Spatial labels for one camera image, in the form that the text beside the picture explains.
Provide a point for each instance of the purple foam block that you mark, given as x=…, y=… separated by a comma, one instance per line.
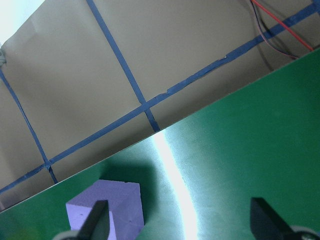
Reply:
x=122, y=200

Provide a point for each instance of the green conveyor belt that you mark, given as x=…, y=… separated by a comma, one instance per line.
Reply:
x=237, y=150

